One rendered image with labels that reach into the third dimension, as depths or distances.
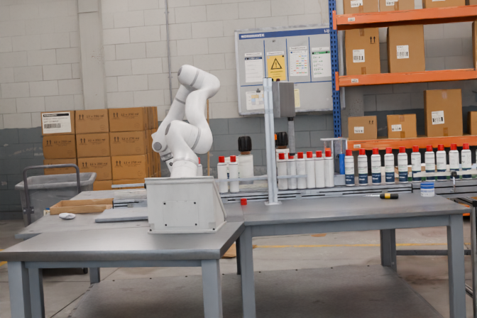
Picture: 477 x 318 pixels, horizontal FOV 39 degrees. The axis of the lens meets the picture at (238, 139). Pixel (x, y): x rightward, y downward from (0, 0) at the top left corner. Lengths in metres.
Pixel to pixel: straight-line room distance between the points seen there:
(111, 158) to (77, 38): 2.27
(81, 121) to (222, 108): 1.93
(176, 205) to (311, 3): 5.58
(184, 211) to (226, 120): 5.41
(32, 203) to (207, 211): 3.07
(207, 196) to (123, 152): 4.25
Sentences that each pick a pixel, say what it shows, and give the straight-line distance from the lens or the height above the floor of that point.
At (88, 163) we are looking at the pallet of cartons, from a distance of 7.13.
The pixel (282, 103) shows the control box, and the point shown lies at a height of 1.36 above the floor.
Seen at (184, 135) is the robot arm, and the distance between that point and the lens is 3.14.
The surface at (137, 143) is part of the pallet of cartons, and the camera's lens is 6.98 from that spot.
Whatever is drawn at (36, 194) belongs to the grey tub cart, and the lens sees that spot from 5.70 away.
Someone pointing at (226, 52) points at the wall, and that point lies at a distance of 8.23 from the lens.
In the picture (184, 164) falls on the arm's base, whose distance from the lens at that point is 3.04.
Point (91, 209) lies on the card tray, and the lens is 3.65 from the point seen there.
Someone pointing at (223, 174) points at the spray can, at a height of 0.99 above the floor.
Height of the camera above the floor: 1.37
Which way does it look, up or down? 3 degrees down
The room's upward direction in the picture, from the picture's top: 3 degrees counter-clockwise
